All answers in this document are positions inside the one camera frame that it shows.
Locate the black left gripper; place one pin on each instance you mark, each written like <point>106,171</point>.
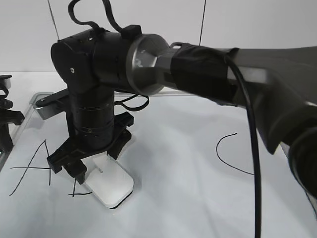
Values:
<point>8,116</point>

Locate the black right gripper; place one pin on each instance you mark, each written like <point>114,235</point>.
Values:
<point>71,153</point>

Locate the white rectangular board eraser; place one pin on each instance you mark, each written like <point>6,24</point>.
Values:
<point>108,181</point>

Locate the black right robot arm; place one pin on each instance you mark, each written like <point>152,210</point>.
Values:
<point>280,85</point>

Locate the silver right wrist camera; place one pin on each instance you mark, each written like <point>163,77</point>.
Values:
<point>53,105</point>

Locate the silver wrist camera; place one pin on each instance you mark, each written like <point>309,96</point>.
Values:
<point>53,105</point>
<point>5,81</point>

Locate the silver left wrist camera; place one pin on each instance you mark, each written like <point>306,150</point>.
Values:
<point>5,81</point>

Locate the white board with aluminium frame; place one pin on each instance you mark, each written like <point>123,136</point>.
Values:
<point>190,160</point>

